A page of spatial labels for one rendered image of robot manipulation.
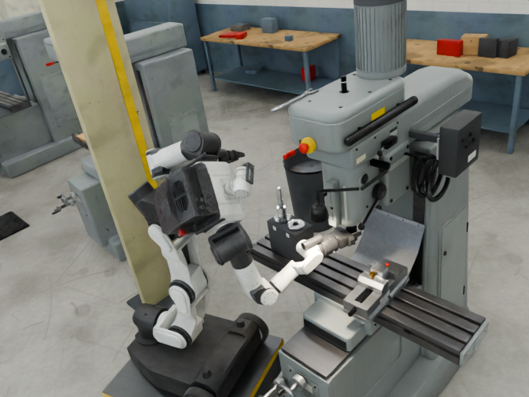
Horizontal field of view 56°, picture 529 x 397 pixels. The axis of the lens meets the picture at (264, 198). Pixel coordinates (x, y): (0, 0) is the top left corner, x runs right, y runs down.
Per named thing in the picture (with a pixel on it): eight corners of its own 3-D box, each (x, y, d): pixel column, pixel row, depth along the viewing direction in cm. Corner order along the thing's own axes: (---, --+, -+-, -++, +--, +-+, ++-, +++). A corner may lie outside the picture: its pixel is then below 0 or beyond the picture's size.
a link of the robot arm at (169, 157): (143, 180, 214) (184, 165, 205) (135, 152, 215) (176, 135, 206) (160, 180, 225) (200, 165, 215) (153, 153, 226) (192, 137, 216)
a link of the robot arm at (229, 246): (231, 276, 196) (218, 250, 189) (223, 265, 203) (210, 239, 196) (256, 261, 198) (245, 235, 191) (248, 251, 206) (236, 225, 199)
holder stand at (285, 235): (299, 266, 251) (294, 234, 241) (271, 249, 267) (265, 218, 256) (316, 254, 257) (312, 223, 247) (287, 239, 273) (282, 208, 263)
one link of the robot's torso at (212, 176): (154, 258, 201) (208, 230, 178) (135, 180, 208) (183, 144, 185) (210, 249, 223) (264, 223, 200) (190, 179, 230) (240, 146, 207)
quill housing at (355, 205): (358, 235, 208) (355, 167, 192) (319, 220, 221) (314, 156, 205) (383, 214, 219) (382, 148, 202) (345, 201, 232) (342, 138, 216)
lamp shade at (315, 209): (309, 223, 194) (308, 209, 191) (310, 213, 200) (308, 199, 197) (328, 222, 193) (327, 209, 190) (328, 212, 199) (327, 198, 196)
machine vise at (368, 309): (370, 324, 211) (369, 305, 206) (341, 310, 221) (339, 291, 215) (410, 279, 232) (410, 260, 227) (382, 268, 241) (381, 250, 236)
